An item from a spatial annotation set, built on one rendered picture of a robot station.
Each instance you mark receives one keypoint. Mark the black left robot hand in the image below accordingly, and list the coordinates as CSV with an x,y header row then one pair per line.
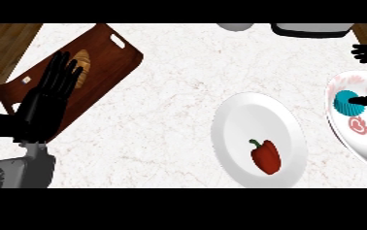
x,y
43,103

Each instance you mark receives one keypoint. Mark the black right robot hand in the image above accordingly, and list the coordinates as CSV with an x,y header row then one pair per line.
x,y
359,53

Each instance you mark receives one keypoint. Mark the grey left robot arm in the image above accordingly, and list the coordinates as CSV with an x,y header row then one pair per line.
x,y
29,167

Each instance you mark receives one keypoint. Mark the teal cupcake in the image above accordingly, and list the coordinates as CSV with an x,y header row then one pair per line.
x,y
345,106

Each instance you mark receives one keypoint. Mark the white bowl with red pattern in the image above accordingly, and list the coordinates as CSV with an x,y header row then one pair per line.
x,y
351,130

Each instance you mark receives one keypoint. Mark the white plate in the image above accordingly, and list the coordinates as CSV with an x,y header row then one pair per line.
x,y
261,124

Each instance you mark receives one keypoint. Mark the brown wooden panel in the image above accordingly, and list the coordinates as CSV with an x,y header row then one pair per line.
x,y
362,30

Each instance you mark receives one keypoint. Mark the grey appliance with black rim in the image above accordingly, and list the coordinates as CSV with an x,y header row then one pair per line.
x,y
311,29

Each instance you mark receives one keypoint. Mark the tan bread loaf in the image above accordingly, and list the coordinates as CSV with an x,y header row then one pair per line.
x,y
83,66

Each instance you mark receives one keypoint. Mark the brown wooden cutting board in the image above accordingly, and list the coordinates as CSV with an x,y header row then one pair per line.
x,y
103,57

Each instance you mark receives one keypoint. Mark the brown wooden cabinet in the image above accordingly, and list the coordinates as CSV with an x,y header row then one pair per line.
x,y
12,44

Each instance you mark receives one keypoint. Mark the grey round object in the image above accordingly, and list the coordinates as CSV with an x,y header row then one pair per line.
x,y
236,26

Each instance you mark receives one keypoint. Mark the red bell pepper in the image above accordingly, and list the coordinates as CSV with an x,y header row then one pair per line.
x,y
265,156

